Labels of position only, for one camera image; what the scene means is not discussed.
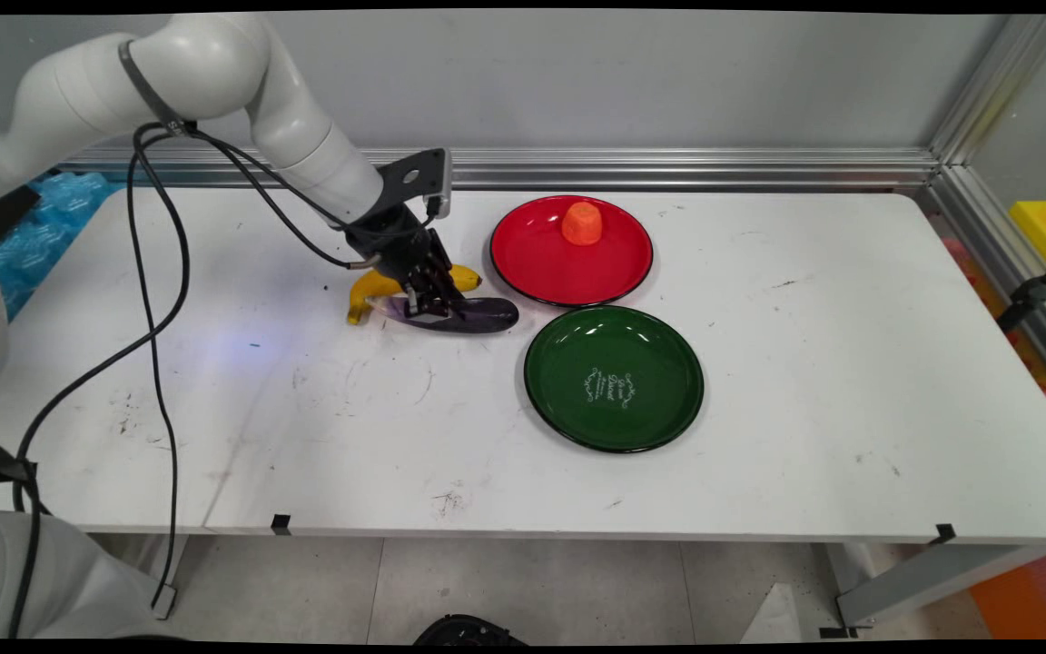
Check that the aluminium frame rail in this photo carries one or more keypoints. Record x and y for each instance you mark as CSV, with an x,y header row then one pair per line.
x,y
1004,263
668,168

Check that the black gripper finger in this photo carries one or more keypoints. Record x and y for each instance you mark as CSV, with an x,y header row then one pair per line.
x,y
419,302
450,289

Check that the grey table leg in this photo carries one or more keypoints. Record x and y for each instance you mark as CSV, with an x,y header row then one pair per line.
x,y
169,568
922,581

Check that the blue plastic bag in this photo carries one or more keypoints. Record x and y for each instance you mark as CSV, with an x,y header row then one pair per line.
x,y
33,236

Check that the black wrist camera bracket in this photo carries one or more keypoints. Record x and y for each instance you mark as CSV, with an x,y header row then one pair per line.
x,y
414,177

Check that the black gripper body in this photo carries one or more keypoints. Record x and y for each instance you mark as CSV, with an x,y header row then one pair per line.
x,y
396,241

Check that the green plate white print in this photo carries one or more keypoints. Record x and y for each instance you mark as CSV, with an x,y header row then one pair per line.
x,y
614,377

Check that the yellow banana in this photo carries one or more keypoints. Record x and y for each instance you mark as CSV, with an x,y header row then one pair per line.
x,y
369,289

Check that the black table edge clip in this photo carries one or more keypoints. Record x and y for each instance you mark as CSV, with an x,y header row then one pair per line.
x,y
945,533
281,524

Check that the orange box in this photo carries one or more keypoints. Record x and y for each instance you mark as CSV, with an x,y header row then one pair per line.
x,y
1027,595

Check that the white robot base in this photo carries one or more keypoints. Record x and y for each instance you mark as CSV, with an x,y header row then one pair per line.
x,y
60,581

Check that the red plate black rim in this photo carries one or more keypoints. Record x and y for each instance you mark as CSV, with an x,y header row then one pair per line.
x,y
541,263

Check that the purple eggplant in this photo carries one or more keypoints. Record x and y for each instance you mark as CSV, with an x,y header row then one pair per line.
x,y
482,315

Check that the black round floor object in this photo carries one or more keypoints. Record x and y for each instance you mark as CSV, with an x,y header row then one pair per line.
x,y
468,631

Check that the orange toy carrot piece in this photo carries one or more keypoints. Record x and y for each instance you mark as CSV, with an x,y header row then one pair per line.
x,y
582,224

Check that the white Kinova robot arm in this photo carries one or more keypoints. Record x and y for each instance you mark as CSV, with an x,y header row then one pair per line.
x,y
214,64

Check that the aluminium frame post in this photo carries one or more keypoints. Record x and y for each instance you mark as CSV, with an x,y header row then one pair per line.
x,y
1000,86

